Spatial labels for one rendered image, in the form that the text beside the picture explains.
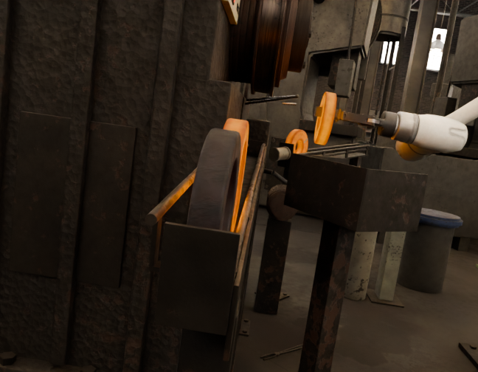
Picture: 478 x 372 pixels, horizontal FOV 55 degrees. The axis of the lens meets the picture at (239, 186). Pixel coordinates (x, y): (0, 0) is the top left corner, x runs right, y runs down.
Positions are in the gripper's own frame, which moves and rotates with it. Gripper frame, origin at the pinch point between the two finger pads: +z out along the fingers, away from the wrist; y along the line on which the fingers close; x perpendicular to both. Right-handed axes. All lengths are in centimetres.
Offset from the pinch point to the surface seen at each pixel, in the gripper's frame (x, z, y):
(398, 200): -17.8, -15.7, -37.1
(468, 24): 129, -161, 356
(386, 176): -12.9, -11.1, -40.1
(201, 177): -13, 22, -97
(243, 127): -8, 20, -74
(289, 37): 20.5, 15.4, 4.2
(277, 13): 25.2, 20.1, -2.3
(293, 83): 35, 3, 288
